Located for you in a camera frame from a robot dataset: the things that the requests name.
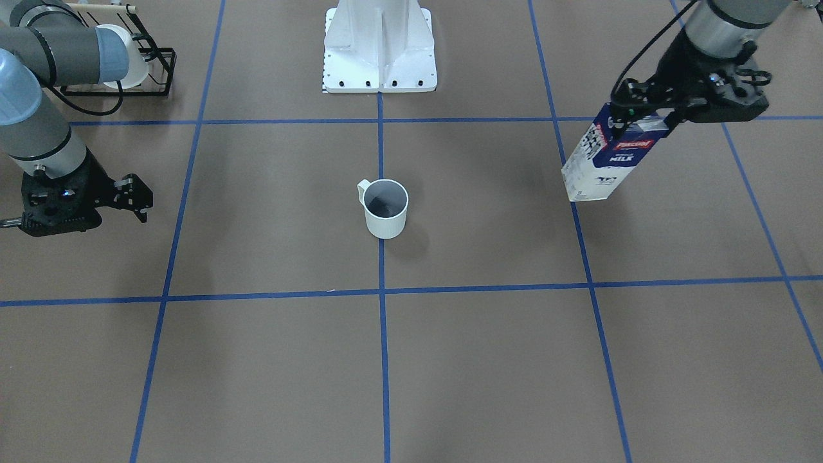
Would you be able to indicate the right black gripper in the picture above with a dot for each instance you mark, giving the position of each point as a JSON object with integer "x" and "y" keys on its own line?
{"x": 96, "y": 186}

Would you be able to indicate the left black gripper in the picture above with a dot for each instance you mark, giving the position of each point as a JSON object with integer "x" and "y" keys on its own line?
{"x": 675, "y": 72}

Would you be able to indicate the milk carton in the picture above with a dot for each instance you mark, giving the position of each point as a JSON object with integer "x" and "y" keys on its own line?
{"x": 601, "y": 160}

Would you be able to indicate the white mug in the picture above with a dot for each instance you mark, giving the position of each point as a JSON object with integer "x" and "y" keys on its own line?
{"x": 385, "y": 203}

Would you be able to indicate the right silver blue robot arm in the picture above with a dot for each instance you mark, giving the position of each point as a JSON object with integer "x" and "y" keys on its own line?
{"x": 45, "y": 46}

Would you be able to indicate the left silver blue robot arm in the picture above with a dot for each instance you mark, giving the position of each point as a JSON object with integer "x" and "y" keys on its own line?
{"x": 718, "y": 28}

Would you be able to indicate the white cup rear in rack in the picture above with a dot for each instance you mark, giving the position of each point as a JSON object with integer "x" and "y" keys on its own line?
{"x": 121, "y": 62}

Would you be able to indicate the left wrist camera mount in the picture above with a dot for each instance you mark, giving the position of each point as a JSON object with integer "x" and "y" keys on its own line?
{"x": 733, "y": 94}

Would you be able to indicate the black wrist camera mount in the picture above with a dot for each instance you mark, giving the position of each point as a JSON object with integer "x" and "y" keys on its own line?
{"x": 36, "y": 227}

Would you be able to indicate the black wire cup rack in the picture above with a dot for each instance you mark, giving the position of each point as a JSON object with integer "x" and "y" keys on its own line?
{"x": 76, "y": 52}

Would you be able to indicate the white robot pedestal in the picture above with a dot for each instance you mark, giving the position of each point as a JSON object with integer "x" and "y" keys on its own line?
{"x": 379, "y": 46}

